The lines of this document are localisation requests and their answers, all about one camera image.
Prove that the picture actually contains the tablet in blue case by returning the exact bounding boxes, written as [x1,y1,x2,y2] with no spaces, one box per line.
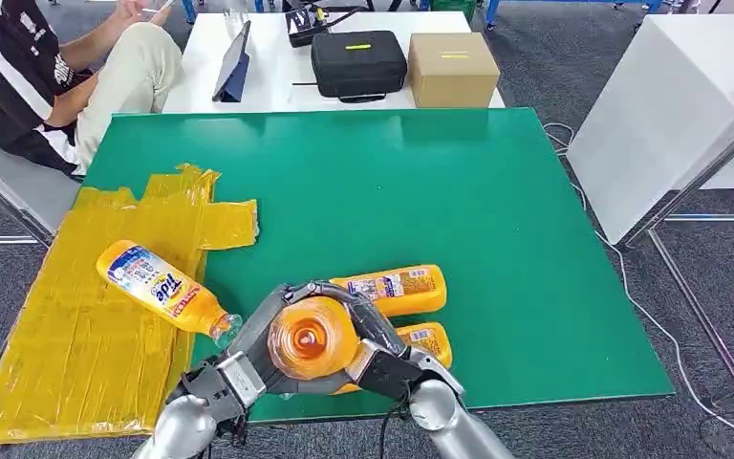
[211,20,252,104]

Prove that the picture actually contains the person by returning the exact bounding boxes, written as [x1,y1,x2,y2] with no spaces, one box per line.
[0,0,184,179]

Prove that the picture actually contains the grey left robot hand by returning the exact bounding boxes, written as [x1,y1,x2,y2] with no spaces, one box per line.
[227,281,353,396]

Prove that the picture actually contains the person's left hand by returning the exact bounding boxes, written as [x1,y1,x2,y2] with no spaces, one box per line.
[112,0,175,28]

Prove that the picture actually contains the yellow plastic sheet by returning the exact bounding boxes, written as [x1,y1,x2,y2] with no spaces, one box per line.
[0,163,259,446]

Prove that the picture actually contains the black carry case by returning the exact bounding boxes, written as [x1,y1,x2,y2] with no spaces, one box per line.
[310,30,409,104]

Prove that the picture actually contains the green crate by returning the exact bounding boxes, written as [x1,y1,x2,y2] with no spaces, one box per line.
[430,0,477,23]

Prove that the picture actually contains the white floor cable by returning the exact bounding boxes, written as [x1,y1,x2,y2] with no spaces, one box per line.
[543,121,734,448]

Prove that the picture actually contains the green table mat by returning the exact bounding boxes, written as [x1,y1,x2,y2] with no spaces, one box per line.
[81,107,676,425]

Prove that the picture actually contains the steel table frame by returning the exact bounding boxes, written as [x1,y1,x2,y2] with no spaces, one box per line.
[616,87,734,406]

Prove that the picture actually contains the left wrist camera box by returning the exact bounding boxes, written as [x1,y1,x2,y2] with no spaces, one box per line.
[180,351,269,421]

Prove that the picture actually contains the large white table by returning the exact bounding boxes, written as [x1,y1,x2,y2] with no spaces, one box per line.
[568,12,734,247]

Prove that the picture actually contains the white desk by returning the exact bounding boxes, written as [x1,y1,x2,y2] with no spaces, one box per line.
[162,11,507,116]

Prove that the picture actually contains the brown cardboard box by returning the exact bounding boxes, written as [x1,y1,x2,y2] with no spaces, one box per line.
[407,32,502,109]

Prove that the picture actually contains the black device with cables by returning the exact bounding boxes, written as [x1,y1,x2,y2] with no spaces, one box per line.
[284,0,368,49]

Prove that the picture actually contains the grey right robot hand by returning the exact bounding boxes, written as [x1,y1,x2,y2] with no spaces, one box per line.
[340,295,407,358]

